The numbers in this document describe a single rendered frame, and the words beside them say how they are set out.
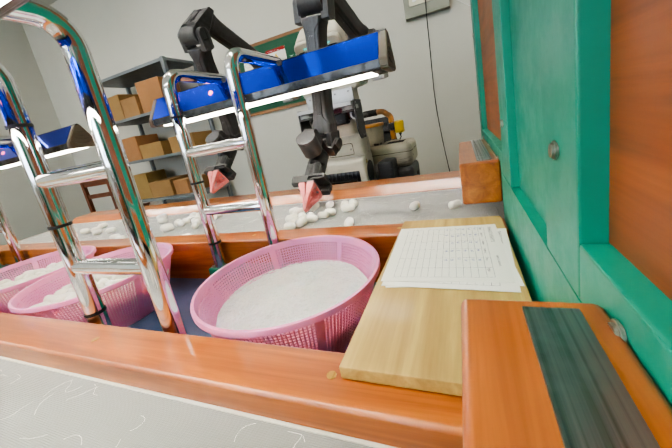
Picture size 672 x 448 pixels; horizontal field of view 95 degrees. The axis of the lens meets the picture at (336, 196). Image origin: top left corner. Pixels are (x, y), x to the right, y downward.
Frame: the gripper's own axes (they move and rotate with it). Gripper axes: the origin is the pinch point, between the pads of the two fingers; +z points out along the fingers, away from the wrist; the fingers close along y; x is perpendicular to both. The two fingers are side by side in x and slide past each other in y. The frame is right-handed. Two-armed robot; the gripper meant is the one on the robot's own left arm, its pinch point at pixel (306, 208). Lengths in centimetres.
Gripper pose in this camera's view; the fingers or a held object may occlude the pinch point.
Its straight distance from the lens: 83.0
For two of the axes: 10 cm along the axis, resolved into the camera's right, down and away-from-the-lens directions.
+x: 3.6, 5.8, 7.3
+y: 9.2, -0.9, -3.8
